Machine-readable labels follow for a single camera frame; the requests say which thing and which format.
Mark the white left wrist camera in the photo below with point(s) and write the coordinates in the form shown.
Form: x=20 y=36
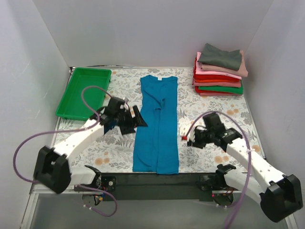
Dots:
x=125 y=106

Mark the orange folded t shirt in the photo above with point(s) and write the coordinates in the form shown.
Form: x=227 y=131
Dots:
x=213 y=81

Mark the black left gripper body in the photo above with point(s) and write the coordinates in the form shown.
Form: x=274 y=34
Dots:
x=128 y=119

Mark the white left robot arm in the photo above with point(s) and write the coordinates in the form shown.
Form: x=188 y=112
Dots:
x=54 y=164

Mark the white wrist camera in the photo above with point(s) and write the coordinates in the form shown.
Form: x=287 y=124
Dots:
x=125 y=106
x=187 y=133

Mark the light pink folded t shirt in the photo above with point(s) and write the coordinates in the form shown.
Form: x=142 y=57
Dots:
x=199 y=71

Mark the green folded t shirt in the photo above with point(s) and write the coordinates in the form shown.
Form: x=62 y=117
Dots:
x=222 y=89

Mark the floral table mat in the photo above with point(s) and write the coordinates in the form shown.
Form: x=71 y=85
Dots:
x=114 y=152

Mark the blue t shirt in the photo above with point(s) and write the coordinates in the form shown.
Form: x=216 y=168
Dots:
x=156 y=145

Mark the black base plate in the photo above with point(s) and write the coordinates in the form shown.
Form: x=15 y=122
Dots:
x=149 y=186

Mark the red folded t shirt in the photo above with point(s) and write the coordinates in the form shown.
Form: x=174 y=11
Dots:
x=213 y=77

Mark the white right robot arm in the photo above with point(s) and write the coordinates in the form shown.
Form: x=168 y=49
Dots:
x=278 y=195

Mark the bottom pink folded t shirt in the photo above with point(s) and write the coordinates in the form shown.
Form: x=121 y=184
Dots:
x=217 y=94

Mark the salmon folded t shirt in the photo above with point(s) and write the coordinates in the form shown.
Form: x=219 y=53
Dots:
x=237 y=85

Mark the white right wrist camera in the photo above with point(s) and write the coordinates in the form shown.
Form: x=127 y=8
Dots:
x=187 y=133

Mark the aluminium frame rail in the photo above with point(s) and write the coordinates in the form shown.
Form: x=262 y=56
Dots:
x=137 y=201

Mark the grey folded t shirt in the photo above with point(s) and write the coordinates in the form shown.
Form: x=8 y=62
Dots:
x=216 y=57

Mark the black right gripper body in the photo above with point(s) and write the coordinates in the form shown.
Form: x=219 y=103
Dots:
x=198 y=137

